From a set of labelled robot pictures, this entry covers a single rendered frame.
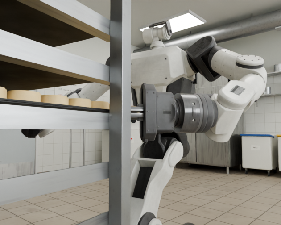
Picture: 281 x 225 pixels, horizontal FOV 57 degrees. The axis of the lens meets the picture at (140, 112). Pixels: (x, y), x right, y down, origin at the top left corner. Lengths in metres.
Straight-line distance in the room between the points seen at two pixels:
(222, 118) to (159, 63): 0.52
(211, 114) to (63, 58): 0.32
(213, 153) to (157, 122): 4.89
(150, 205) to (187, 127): 0.49
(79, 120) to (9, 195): 0.15
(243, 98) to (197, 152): 5.00
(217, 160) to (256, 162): 0.70
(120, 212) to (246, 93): 0.37
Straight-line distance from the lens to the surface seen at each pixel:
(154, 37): 1.18
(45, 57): 0.40
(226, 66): 0.93
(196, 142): 5.58
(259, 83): 0.77
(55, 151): 5.20
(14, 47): 0.37
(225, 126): 0.61
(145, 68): 1.08
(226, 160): 5.32
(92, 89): 1.27
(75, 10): 0.47
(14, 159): 4.91
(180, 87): 1.06
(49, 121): 0.39
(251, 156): 5.41
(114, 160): 0.49
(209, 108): 0.57
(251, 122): 6.08
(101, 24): 0.51
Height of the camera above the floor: 0.86
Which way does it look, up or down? 4 degrees up
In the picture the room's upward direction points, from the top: straight up
